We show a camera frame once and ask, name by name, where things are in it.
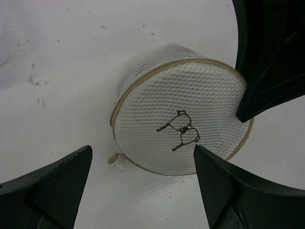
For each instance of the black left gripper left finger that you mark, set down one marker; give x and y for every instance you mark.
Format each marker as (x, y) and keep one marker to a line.
(47, 198)

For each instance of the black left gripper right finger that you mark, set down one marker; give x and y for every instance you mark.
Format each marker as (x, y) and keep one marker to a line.
(234, 198)

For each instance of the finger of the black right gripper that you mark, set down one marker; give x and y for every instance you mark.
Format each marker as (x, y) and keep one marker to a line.
(271, 53)

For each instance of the white mesh laundry bag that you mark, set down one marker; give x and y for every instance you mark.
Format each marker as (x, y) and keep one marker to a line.
(173, 100)

